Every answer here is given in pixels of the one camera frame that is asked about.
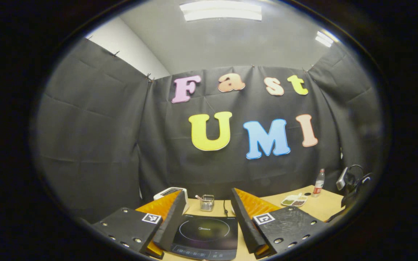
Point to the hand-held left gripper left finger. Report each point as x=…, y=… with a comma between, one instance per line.
x=174, y=224

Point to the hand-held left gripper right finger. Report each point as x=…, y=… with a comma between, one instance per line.
x=245, y=224

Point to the black induction cooktop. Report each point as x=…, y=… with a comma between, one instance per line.
x=205, y=235

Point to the clear red label bottle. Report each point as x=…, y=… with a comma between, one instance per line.
x=318, y=183

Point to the white toaster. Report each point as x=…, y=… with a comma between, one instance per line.
x=163, y=192

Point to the white divided bean dish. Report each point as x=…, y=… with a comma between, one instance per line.
x=294, y=200

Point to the small ceiling light panel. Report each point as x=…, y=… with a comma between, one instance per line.
x=324, y=38

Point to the large ceiling light panel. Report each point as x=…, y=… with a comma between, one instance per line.
x=221, y=11

